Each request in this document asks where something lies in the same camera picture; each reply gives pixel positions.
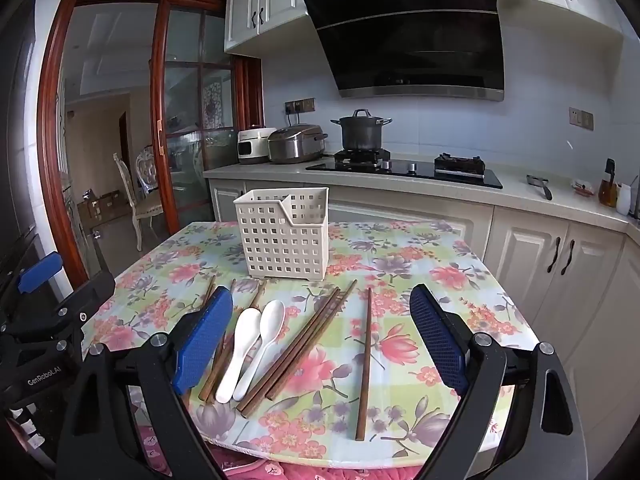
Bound beige kitchen countertop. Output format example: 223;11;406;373
202;152;640;233

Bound white upper wall cabinets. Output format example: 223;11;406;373
224;0;626;56

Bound black range hood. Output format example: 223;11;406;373
303;0;506;102

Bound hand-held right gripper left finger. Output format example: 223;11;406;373
55;287;236;480

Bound cardboard boxes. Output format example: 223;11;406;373
76;190;123;221

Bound white ceramic spoon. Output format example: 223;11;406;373
232;300;287;402
215;307;263;404

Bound red wooden door frame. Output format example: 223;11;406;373
37;0;264;286

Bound white base cabinets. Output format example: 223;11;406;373
207;180;640;461

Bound glass sliding door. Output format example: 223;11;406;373
150;0;241;236

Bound white plastic utensil basket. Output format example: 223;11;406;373
233;187;330;280

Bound floral tablecloth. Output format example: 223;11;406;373
80;220;526;461

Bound black gas cooktop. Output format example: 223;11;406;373
305;147;503;190

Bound amber oil bottle black cap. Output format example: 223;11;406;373
598;158;618;207

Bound white dining chair beige seat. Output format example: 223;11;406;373
112;152;166;251

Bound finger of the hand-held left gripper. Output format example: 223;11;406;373
0;252;65;333
7;237;117;356

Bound silver rice cooker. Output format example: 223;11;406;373
267;123;329;164

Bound white electric cooker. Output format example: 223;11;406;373
237;126;277;165

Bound white dining chair tufted back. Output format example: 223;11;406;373
135;145;162;196

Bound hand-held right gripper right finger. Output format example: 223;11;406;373
409;284;588;480

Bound pink quilted table cover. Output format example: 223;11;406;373
127;385;516;480

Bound small frying pan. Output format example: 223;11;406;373
526;175;553;201

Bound black cooking pot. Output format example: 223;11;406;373
330;108;393;152

